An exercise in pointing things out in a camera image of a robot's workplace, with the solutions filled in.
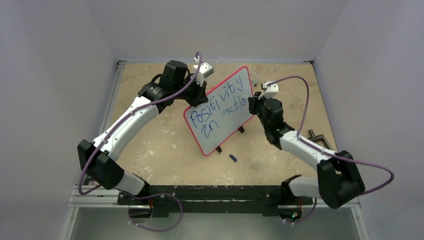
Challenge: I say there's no red framed whiteboard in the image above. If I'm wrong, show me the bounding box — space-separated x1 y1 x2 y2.
183 66 253 156

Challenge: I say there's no purple cable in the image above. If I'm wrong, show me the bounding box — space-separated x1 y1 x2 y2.
266 76 395 226
78 51 203 233

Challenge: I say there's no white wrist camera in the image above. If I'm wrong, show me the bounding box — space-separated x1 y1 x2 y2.
259 81 279 99
192 56 214 86

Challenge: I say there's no dark metal clamp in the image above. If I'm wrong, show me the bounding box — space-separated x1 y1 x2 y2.
307 129 334 151

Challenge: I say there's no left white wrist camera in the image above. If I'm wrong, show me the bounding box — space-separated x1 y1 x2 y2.
192 56 214 86

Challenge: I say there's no blue marker cap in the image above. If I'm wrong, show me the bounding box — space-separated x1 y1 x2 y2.
229 154 237 163

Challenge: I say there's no aluminium frame rail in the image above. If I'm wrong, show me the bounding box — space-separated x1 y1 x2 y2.
59 60 127 240

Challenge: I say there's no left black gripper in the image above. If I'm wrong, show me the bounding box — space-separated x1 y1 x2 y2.
174 74 208 109

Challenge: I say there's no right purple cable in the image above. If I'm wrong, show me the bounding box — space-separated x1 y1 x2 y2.
266 76 395 226

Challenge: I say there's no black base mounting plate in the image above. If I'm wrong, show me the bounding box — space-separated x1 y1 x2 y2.
117 184 313 218

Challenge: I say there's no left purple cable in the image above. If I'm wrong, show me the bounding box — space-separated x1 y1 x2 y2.
78 51 203 233

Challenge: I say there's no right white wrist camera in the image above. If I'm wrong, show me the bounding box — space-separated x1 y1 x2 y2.
259 81 279 99

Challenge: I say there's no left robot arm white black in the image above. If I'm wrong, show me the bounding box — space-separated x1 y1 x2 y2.
77 57 214 205

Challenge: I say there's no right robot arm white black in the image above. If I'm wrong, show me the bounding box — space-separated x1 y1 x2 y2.
248 92 366 209

